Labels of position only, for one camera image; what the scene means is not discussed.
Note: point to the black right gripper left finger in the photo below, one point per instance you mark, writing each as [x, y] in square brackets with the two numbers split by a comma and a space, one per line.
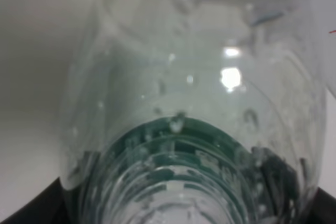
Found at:
[46, 208]

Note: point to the clear bottle with green label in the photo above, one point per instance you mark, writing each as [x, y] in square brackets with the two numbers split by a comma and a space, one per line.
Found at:
[194, 111]

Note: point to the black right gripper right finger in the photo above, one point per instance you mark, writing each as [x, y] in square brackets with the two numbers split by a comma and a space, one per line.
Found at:
[323, 210]

